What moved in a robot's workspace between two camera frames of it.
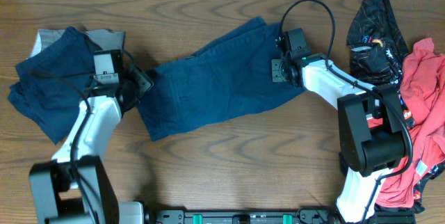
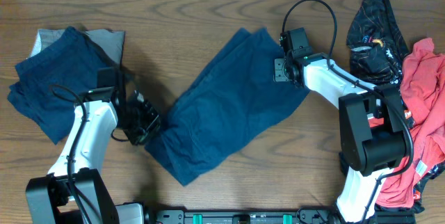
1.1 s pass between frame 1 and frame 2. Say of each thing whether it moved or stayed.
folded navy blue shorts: stayed
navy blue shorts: moved
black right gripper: stayed
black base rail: stayed
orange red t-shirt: stayed
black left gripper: moved
